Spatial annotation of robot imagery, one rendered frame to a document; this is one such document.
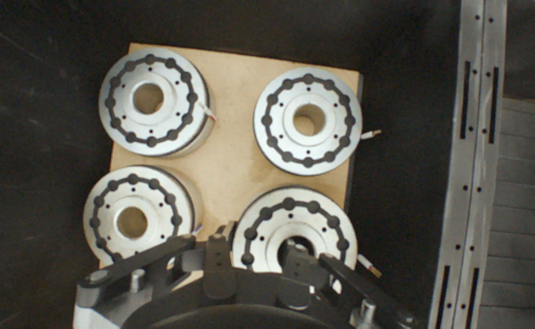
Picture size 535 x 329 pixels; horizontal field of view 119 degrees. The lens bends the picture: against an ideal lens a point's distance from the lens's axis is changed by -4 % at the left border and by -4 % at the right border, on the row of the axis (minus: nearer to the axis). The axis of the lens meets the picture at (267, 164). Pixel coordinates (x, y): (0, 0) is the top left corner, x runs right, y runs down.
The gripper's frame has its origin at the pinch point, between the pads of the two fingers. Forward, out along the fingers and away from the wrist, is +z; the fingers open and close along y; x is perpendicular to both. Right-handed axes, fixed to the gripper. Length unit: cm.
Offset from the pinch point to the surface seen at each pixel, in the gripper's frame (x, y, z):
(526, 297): -5.1, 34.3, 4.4
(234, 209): 1.3, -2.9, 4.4
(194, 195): 2.5, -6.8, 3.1
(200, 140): 8.0, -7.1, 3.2
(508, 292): -4.6, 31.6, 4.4
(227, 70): 16.2, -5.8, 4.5
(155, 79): 12.6, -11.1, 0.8
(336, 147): 9.1, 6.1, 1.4
